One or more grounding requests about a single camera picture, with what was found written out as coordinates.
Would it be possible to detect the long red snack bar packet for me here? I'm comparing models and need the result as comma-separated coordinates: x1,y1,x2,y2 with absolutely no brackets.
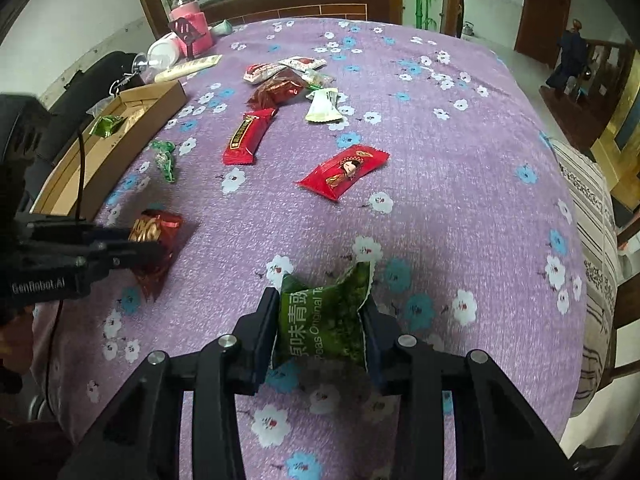
222,107,279,167

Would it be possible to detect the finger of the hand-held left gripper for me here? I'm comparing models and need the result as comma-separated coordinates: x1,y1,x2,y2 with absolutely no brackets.
30,223,137,249
30,241,169,274

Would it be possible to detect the metal key ring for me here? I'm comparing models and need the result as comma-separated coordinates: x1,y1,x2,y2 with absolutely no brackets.
107,54,150,97

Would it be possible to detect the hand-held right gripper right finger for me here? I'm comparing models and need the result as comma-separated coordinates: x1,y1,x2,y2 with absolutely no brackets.
361,302,576,480

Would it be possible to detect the red snack packet with figure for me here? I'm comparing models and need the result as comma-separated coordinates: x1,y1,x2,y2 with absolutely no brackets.
295,144,390,202

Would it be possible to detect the dark red snack packet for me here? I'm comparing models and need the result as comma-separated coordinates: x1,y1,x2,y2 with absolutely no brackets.
247,67,308,111

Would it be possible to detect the dark green snack packet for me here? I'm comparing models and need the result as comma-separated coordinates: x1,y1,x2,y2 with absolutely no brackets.
272,261,376,373

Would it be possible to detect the black chair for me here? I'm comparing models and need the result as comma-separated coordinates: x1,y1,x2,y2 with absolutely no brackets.
25,51,151,181

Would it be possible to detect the shallow cardboard box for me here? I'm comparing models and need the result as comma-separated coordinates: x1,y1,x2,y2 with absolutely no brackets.
30,80,188,221

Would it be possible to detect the striped seat cushion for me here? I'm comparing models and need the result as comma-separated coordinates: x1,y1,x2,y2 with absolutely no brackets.
550,140,619,418

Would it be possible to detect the brown wooden counter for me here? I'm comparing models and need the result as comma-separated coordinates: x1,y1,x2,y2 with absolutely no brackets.
200,0,391,26

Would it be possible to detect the glass jar in pink sleeve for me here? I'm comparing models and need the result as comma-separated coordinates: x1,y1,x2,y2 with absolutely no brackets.
169,0,211,58

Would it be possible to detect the small green candy packet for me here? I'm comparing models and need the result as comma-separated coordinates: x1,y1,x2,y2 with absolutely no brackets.
90,116,126,139
150,139,178,184

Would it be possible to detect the yellow framed panel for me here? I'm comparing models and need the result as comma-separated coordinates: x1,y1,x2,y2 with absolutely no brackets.
590,75,640,211

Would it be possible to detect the brown wooden door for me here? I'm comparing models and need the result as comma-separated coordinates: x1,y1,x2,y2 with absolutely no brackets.
515,0,574,68

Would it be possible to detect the white and green snack packet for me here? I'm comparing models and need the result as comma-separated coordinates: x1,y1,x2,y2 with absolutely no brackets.
305,87,351,124

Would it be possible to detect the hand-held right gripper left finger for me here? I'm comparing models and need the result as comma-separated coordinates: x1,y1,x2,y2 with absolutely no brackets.
60,287,281,480

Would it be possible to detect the white and red snack packet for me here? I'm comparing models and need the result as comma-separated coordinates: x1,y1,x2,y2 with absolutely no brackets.
277,56,327,71
243,62,281,84

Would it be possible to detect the clear green snack packet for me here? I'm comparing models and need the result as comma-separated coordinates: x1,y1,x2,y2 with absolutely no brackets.
300,70,336,90

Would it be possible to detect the long cream packet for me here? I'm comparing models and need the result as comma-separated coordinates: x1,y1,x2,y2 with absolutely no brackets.
154,55,222,84

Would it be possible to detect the red and gold snack packet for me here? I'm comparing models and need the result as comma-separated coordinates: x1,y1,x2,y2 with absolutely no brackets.
127,210,184,302

